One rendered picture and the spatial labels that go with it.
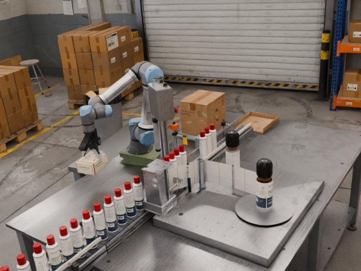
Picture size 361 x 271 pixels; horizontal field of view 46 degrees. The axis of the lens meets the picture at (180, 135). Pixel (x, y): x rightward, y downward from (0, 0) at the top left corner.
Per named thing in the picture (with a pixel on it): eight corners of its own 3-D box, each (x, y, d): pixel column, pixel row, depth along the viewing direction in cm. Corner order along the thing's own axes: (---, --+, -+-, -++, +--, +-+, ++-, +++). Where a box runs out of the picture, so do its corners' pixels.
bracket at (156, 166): (157, 175, 219) (157, 173, 219) (141, 170, 225) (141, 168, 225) (172, 163, 229) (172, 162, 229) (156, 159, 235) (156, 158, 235)
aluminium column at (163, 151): (167, 178, 278) (158, 78, 251) (162, 176, 280) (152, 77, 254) (172, 175, 281) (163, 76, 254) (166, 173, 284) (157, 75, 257)
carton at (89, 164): (93, 175, 263) (91, 164, 260) (77, 172, 268) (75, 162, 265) (108, 164, 276) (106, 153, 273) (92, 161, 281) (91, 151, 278)
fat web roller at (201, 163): (203, 191, 251) (202, 162, 243) (197, 189, 253) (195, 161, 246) (207, 187, 254) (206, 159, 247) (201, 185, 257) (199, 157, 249)
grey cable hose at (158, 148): (158, 152, 258) (155, 120, 249) (154, 151, 259) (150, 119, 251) (162, 150, 260) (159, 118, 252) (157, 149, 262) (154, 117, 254)
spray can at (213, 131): (214, 154, 294) (213, 126, 286) (208, 152, 297) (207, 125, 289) (218, 150, 298) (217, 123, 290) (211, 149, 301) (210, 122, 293)
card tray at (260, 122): (263, 133, 332) (263, 128, 330) (233, 127, 346) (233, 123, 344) (278, 120, 354) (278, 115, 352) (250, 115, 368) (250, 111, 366)
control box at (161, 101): (158, 122, 246) (156, 90, 238) (150, 113, 260) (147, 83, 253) (175, 119, 249) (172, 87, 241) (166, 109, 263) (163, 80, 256)
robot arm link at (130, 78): (142, 54, 282) (82, 99, 275) (149, 57, 273) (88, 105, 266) (150, 67, 289) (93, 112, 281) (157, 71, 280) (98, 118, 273)
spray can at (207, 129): (209, 157, 289) (208, 130, 281) (203, 156, 292) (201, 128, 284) (213, 155, 293) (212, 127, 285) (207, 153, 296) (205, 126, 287)
